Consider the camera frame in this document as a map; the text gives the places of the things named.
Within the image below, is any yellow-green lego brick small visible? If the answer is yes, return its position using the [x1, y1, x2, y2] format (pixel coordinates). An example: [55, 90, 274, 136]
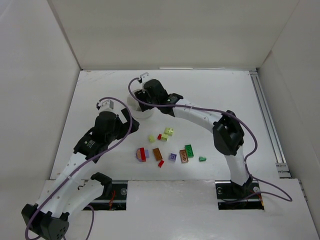
[148, 135, 156, 143]

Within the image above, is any purple red lego assembly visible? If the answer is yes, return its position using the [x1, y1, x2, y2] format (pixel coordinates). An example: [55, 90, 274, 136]
[136, 147, 150, 163]

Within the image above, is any brown lego plate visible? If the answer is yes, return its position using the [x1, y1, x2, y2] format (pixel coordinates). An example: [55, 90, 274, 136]
[179, 149, 189, 163]
[152, 148, 163, 161]

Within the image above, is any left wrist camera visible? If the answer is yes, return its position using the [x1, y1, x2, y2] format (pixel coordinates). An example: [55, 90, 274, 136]
[96, 99, 114, 113]

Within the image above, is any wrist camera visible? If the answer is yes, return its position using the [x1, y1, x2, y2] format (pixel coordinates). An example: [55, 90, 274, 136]
[138, 72, 152, 84]
[96, 99, 114, 113]

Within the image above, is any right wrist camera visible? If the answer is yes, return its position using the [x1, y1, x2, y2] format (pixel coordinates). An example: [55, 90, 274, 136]
[138, 72, 152, 84]

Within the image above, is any green long lego brick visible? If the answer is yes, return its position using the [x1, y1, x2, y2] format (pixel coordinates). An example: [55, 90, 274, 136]
[184, 144, 194, 158]

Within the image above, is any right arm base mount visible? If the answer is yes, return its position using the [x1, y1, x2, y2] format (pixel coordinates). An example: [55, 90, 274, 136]
[215, 181, 265, 210]

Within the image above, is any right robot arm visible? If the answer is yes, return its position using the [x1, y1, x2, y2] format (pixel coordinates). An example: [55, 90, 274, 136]
[130, 78, 252, 187]

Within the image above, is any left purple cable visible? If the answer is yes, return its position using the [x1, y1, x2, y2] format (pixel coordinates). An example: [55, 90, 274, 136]
[24, 97, 133, 240]

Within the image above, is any white divided round container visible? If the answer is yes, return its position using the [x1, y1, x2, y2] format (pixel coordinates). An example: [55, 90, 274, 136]
[126, 94, 155, 119]

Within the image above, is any small red lego lower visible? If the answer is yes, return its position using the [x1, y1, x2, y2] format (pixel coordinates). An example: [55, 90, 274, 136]
[158, 160, 164, 168]

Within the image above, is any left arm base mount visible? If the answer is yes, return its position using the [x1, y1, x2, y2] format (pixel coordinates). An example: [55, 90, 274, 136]
[89, 172, 128, 211]

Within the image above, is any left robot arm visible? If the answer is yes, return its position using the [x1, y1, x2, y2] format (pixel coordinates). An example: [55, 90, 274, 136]
[21, 107, 139, 240]

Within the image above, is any green sloped lego piece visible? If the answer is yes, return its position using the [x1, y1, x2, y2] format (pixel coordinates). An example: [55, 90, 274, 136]
[198, 156, 207, 162]

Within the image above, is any yellow-green lego brick large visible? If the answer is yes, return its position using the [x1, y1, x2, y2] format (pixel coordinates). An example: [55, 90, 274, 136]
[164, 127, 174, 137]

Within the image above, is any purple cable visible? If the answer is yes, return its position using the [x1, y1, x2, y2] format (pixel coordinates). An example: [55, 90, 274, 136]
[24, 97, 133, 240]
[127, 77, 293, 203]

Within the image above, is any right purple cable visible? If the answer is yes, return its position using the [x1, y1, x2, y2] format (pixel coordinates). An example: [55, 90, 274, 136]
[127, 77, 293, 203]

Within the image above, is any aluminium rail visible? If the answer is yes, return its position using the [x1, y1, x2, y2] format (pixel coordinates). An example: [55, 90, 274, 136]
[249, 70, 292, 179]

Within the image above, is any purple square lego brick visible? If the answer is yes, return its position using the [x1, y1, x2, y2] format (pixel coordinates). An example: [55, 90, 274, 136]
[168, 153, 177, 162]

